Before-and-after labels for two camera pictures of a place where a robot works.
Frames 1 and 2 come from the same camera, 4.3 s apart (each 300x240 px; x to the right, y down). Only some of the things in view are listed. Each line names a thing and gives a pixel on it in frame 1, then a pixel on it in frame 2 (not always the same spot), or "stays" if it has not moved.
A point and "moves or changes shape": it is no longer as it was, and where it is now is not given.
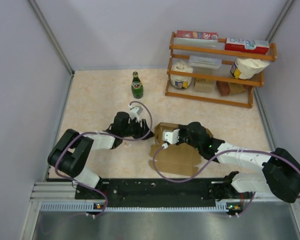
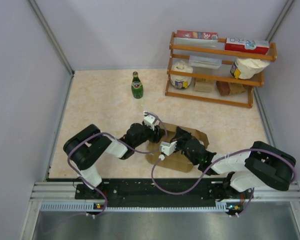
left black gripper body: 134,129 -> 153,135
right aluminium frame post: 279,20 stays
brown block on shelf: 236,88 stays
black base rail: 157,192 stays
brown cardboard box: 176,159 moves or changes shape
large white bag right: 245,68 stays
